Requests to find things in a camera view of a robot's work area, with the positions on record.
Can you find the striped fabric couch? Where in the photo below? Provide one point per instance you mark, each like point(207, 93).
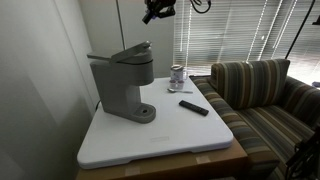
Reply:
point(263, 130)

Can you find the black remote control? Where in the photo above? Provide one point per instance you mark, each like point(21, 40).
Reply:
point(194, 108)

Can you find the white table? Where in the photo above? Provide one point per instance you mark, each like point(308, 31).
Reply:
point(186, 166)

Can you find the black metal stand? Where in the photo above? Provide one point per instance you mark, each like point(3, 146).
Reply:
point(305, 156)

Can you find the striped couch cushion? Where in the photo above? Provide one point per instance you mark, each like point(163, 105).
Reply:
point(250, 83)

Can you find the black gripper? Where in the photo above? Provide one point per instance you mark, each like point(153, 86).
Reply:
point(161, 7)

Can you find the brown-lid coffee pod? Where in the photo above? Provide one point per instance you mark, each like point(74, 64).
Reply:
point(180, 85)
point(172, 84)

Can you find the gray single-serve coffee machine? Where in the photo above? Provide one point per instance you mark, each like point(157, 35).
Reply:
point(120, 86)

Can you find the black tripod pole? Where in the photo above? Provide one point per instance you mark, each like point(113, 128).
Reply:
point(300, 28)

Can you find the metal spoon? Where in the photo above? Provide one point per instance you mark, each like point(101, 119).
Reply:
point(171, 90)

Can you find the thin metal pole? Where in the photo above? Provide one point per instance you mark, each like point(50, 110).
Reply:
point(121, 26)

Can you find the white window blinds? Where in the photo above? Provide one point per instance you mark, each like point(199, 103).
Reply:
point(233, 30)

